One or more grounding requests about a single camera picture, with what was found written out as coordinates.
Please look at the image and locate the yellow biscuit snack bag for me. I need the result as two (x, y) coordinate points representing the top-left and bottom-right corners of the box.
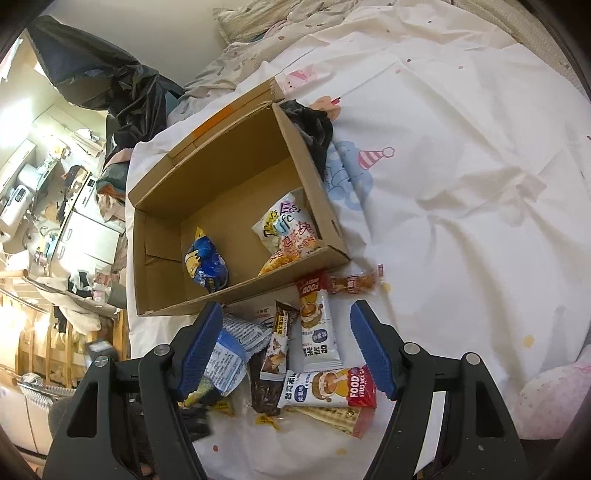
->
(179, 376), (219, 408)

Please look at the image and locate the beige pink wafer packet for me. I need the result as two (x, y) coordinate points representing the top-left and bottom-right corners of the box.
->
(291, 407), (375, 439)

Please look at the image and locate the blue white snack bag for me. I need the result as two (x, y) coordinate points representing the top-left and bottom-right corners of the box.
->
(204, 313), (273, 397)

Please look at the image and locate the white red food packet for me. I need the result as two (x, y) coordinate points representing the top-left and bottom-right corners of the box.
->
(277, 366), (377, 409)

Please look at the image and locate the dark brown jerky packet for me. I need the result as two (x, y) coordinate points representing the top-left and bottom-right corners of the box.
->
(249, 351), (283, 417)

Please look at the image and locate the brown chocolate bar wrapper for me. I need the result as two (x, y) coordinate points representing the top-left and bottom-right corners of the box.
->
(259, 301), (300, 381)

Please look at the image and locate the dark blue chip bag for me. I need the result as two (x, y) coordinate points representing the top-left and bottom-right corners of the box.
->
(184, 227), (229, 293)

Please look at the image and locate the white red milk tea sachet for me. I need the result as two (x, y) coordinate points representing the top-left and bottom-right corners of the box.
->
(297, 270), (342, 372)

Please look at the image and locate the orange sausage snack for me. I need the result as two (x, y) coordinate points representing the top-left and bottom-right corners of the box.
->
(329, 264), (384, 295)

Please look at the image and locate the Easy Life chicken snack bag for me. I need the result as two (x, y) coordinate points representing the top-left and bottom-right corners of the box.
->
(252, 188), (321, 276)

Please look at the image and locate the pink dotted blanket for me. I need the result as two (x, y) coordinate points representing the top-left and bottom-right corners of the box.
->
(511, 345), (590, 440)

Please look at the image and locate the white kitchen cabinet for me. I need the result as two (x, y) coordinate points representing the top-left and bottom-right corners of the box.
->
(51, 211), (120, 276)

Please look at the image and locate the brown cardboard box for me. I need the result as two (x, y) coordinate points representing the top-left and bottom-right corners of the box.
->
(128, 79), (349, 316)

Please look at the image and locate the white printed bed sheet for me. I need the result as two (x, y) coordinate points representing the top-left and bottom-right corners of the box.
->
(125, 0), (591, 480)

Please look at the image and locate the dark grey cloth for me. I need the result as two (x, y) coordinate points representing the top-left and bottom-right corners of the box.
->
(280, 100), (334, 179)

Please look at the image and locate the black plastic garbage bag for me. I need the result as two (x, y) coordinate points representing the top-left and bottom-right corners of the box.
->
(28, 15), (184, 158)

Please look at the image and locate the striped pillow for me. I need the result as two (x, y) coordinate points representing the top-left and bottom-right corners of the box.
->
(213, 0), (300, 44)

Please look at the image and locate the floral grey duvet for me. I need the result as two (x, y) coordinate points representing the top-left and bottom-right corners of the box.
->
(167, 1), (360, 125)

